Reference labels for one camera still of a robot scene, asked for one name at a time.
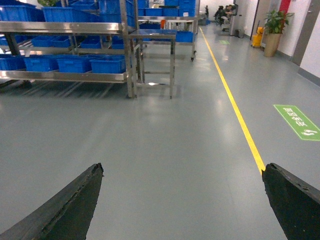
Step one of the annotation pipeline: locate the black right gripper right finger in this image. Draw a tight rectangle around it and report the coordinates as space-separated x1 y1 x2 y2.
262 163 320 240

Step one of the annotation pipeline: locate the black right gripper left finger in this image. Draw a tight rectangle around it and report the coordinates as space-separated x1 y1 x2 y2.
0 163 104 240

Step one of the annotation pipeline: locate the empty blue plastic bin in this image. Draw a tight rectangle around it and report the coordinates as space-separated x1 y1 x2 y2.
56 55 100 73

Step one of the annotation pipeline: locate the blue bin far left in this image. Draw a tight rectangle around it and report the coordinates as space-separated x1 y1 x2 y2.
23 54 64 72

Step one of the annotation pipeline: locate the green floor sign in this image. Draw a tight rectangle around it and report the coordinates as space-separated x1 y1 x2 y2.
273 104 320 142

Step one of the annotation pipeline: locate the stainless steel flow rack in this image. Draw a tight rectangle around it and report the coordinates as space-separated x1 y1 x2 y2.
0 0 138 98

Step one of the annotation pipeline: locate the yellow mop bucket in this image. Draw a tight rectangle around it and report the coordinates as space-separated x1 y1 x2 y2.
251 27 264 48

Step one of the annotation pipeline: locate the tall potted plant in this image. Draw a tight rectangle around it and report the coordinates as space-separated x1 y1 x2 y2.
264 9 295 58

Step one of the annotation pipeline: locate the small stainless steel table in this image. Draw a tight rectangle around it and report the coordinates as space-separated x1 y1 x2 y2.
128 29 177 98

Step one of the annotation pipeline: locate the far stainless steel rack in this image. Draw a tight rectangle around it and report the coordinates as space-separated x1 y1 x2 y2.
137 0 200 61

